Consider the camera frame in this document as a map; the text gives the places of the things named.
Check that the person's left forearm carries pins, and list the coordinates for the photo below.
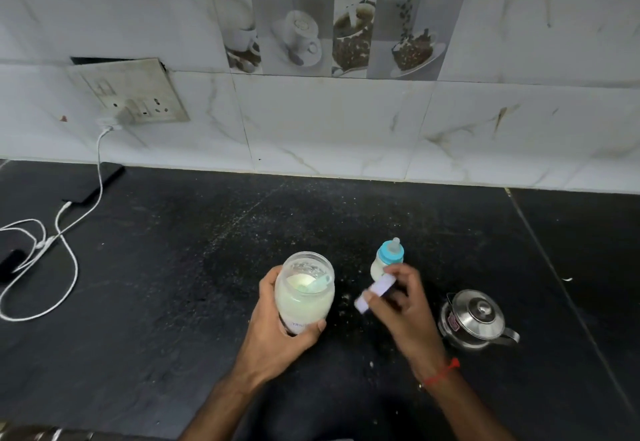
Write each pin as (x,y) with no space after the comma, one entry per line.
(220,410)

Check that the blue bottle cap with nipple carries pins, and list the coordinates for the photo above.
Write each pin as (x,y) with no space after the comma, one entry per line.
(390,252)

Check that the white charger plug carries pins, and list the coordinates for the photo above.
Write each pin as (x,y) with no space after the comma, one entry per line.
(117,118)

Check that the small green measuring scoop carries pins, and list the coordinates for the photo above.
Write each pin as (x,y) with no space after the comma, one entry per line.
(310,283)

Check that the black phone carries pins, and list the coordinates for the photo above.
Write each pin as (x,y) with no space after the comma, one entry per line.
(97,183)

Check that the person's right hand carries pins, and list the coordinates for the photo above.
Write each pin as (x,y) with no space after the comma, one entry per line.
(405,316)

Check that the grey wall socket plate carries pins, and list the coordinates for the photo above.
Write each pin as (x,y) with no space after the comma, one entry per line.
(130,88)

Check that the lilac jar lid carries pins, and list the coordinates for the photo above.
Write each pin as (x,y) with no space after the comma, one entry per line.
(375,293)

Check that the black power adapter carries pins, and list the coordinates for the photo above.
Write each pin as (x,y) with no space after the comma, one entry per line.
(10,263)

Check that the person's left hand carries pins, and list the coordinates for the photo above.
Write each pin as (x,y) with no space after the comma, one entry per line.
(272,341)

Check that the person's right forearm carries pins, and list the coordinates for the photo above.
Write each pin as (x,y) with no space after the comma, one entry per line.
(465,410)

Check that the glass milk powder jar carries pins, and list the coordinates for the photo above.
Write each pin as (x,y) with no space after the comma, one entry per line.
(304,296)

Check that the dark wooden cabinet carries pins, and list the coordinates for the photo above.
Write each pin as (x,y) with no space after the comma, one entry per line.
(50,433)

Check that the clear plastic baby bottle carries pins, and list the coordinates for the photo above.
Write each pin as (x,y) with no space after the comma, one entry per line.
(377,271)

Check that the small steel pot with lid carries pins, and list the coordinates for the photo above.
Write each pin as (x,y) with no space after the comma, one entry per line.
(475,318)

